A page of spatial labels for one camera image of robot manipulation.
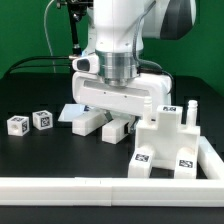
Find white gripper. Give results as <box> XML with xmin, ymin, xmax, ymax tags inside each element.
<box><xmin>72</xmin><ymin>72</ymin><xmax>171</xmax><ymax>133</ymax></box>

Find white chair seat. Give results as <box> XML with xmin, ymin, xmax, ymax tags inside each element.
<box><xmin>135</xmin><ymin>100</ymin><xmax>200</xmax><ymax>170</ymax></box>

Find white cube nut front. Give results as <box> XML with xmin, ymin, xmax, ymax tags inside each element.
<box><xmin>7</xmin><ymin>115</ymin><xmax>30</xmax><ymax>136</ymax></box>

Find white cube nut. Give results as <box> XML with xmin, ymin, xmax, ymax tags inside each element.
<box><xmin>7</xmin><ymin>115</ymin><xmax>30</xmax><ymax>136</ymax></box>
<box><xmin>32</xmin><ymin>110</ymin><xmax>53</xmax><ymax>130</ymax></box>

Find white long chair back bar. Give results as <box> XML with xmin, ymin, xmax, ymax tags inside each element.
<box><xmin>102</xmin><ymin>116</ymin><xmax>135</xmax><ymax>144</ymax></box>

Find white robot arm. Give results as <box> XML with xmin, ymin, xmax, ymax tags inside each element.
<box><xmin>72</xmin><ymin>0</ymin><xmax>196</xmax><ymax>136</ymax></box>

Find white rear chair bar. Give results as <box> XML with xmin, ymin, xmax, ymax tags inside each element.
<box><xmin>72</xmin><ymin>109</ymin><xmax>107</xmax><ymax>136</ymax></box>

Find white tag base sheet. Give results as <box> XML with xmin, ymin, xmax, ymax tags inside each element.
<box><xmin>58</xmin><ymin>104</ymin><xmax>90</xmax><ymax>122</ymax></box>

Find white cube nut left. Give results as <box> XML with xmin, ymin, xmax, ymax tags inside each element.
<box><xmin>32</xmin><ymin>110</ymin><xmax>53</xmax><ymax>130</ymax></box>

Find white L-shaped fence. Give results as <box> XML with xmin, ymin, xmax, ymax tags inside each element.
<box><xmin>0</xmin><ymin>137</ymin><xmax>224</xmax><ymax>207</ymax></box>

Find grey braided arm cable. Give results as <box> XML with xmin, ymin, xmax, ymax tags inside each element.
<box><xmin>131</xmin><ymin>0</ymin><xmax>174</xmax><ymax>94</ymax></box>

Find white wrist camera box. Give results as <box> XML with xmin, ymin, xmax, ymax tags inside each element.
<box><xmin>72</xmin><ymin>54</ymin><xmax>100</xmax><ymax>74</ymax></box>

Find black cables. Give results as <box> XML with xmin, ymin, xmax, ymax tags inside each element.
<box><xmin>6</xmin><ymin>55</ymin><xmax>83</xmax><ymax>76</ymax></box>

